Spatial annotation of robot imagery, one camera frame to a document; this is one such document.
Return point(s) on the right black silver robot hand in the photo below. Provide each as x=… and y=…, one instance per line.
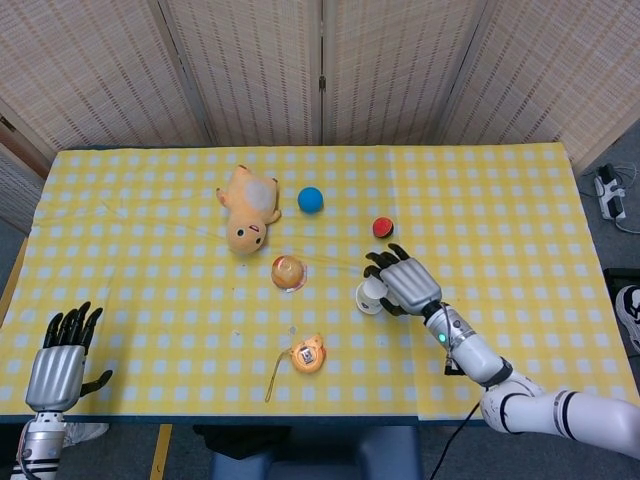
x=410, y=285

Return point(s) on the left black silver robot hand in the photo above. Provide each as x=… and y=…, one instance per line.
x=52, y=375

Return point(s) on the white paper cup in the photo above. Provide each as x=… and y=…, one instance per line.
x=369, y=298

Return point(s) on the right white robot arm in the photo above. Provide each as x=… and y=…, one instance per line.
x=480, y=355

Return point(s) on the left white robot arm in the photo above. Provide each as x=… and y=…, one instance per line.
x=42, y=442

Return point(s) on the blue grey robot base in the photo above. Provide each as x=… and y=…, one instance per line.
x=350, y=455

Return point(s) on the clear orange jelly cup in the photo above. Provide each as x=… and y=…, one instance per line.
x=287, y=272

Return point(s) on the red black ball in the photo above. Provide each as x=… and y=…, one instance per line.
x=383, y=228

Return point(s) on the blue ball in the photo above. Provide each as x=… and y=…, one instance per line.
x=310, y=200

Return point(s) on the yellow floor tape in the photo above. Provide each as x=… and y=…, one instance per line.
x=161, y=450

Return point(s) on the yellow white checked tablecloth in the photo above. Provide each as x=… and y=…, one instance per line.
x=160, y=280

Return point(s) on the yellow plush animal toy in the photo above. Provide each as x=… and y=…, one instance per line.
x=247, y=210

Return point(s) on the woven side screen panel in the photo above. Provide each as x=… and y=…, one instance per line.
x=15, y=185

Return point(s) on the black floor mat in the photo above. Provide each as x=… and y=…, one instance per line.
x=620, y=277

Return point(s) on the white power strip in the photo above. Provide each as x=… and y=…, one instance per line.
x=609, y=195

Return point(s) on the woven folding screen panel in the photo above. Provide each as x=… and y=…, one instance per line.
x=85, y=65
x=555, y=75
x=395, y=65
x=250, y=65

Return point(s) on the black white sneaker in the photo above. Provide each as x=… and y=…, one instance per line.
x=631, y=315

